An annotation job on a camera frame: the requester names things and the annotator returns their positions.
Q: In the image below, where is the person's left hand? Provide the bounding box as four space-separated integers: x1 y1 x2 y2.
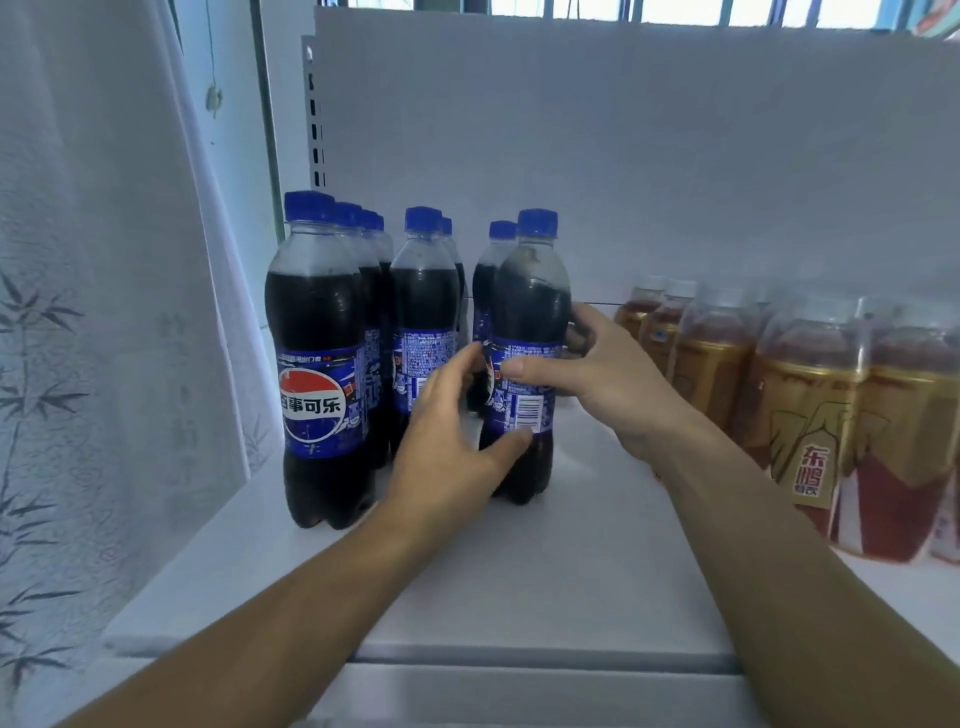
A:
367 340 534 564

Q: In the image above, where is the person's right hand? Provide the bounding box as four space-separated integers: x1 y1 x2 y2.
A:
499 303 707 482

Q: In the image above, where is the Pepsi cola bottle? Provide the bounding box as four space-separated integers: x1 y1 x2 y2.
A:
477 208 573 506

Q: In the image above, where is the row of amber drink bottles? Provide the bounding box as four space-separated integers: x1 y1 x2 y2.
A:
612 274 960 569

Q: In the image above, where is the group of blue-capped cola bottles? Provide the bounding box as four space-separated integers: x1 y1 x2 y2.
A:
264 189 519 531

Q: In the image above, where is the white metal shelf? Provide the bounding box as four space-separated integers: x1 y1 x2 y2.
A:
60 0 960 728

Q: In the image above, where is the person's left forearm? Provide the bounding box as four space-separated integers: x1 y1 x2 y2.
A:
60 517 452 728

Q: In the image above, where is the person's right forearm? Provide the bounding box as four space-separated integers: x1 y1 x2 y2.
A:
652 420 960 728

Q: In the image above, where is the white bamboo print curtain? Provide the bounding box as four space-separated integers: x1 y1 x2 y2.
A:
0 0 279 707

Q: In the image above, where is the white panelled door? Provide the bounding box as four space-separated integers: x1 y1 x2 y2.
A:
168 0 317 287

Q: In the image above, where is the barred window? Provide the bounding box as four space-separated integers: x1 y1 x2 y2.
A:
315 0 960 35

